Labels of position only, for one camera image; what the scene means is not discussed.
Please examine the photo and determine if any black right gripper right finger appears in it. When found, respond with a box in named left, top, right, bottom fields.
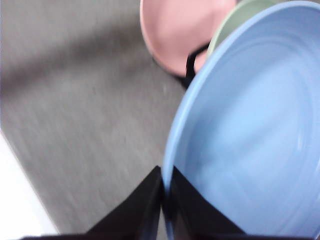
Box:
left=166, top=166, right=311, bottom=240

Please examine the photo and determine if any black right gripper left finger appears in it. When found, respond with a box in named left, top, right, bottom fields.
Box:
left=19, top=165, right=164, bottom=240

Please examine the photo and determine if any blue plate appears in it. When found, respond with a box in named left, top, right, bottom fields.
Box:
left=161, top=0, right=320, bottom=240

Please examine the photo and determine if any pink plate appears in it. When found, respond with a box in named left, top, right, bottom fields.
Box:
left=139, top=0, right=237, bottom=77

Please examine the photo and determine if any green plate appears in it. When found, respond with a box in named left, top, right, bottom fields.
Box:
left=206, top=0, right=288, bottom=60

